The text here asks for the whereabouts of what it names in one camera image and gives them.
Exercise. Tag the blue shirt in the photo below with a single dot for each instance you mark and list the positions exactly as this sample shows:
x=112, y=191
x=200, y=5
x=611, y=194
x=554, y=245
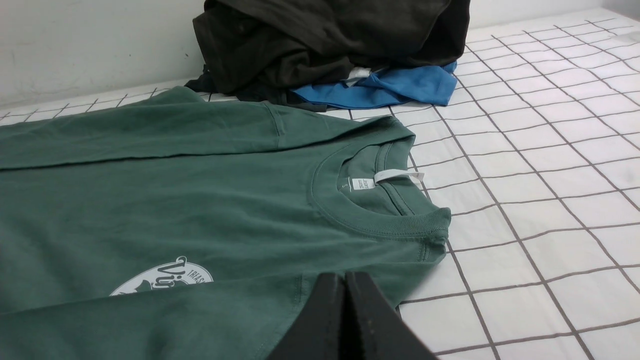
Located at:
x=432, y=85

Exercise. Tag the dark grey garment pile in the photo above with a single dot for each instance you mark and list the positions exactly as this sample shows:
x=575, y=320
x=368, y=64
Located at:
x=260, y=50

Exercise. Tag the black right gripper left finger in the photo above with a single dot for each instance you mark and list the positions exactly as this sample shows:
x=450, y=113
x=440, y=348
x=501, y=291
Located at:
x=315, y=334

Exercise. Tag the green long-sleeved shirt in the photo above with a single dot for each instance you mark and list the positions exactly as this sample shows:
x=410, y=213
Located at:
x=178, y=229

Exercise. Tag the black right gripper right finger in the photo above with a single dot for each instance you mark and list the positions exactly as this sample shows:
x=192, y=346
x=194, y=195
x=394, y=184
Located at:
x=373, y=329

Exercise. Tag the white checkered table cloth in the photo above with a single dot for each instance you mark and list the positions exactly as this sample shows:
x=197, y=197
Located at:
x=537, y=158

